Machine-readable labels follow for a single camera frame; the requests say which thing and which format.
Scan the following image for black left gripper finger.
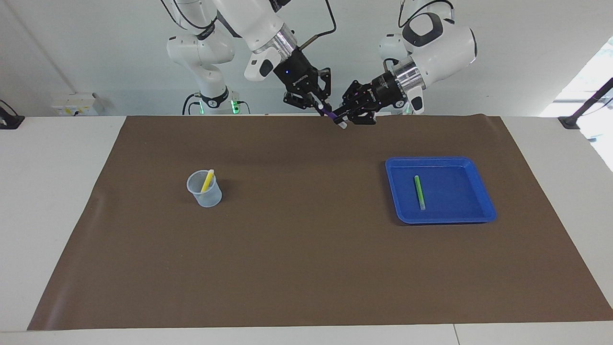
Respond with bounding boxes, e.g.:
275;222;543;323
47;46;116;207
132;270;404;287
330;103;377;126
341;80;375;104

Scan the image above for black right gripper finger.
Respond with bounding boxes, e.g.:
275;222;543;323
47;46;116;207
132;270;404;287
283;92;320;110
316;68;332;113

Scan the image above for purple marker pen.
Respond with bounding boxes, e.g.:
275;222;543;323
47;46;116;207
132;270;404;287
318;103;348;129

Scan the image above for green marker pen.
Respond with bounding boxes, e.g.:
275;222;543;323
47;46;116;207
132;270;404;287
413;174;427;211

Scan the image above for blue plastic tray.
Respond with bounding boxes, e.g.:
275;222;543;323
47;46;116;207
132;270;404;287
385;156;498;225

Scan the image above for translucent plastic cup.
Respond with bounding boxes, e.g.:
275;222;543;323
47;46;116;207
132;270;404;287
186;170;223;208

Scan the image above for brown table mat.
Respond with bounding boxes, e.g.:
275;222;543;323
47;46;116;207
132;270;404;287
27;114;613;332

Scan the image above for black angled stand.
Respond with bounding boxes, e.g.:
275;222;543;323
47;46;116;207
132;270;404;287
557;77;613;130

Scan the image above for black table clamp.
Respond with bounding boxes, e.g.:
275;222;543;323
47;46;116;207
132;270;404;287
0;99;26;130

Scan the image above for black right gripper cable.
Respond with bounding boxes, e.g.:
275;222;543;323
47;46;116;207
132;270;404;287
299;0;337;49

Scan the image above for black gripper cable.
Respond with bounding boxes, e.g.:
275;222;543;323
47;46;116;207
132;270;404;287
299;0;337;49
397;0;455;29

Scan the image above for black base cables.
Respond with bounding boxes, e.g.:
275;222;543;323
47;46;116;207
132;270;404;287
182;91;251;116

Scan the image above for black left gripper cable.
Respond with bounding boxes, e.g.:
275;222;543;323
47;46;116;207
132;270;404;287
397;0;455;29

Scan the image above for white wall socket box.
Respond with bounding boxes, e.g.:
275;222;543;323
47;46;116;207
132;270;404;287
50;92;99;117

